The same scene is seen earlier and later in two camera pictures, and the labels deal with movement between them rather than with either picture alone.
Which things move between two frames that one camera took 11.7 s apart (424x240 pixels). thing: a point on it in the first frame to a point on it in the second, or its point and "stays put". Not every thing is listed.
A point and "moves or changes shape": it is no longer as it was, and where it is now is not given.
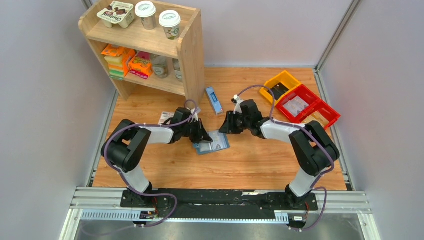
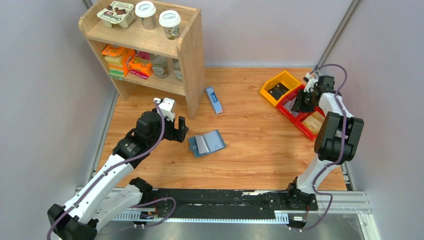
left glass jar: (160, 66) stays put
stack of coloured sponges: (116, 68) stays put
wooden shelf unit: (135, 56) stays put
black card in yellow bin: (278, 91) stays put
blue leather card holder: (220, 142) moves or changes shape
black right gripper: (228, 127) to (299, 105)
